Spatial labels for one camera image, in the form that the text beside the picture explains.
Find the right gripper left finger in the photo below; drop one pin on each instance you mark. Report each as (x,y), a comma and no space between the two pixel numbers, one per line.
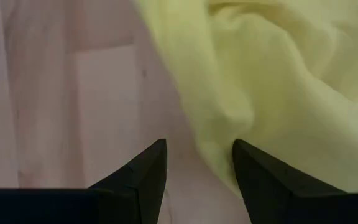
(135,193)

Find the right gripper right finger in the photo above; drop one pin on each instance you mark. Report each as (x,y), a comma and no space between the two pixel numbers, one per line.
(275,199)

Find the yellow t-shirt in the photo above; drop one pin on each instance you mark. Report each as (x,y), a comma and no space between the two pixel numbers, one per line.
(275,77)

